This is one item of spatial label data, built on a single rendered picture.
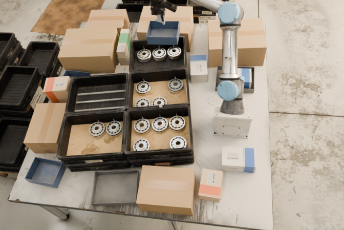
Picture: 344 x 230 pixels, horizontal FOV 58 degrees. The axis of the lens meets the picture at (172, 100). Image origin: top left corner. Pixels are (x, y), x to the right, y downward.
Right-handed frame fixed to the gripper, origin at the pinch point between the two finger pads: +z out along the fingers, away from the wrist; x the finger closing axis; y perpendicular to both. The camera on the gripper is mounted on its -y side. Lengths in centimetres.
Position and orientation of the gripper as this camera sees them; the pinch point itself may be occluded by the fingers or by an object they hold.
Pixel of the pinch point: (164, 22)
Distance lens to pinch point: 214.2
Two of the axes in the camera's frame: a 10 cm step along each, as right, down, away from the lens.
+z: 0.9, 6.2, 7.8
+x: -1.6, 7.8, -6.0
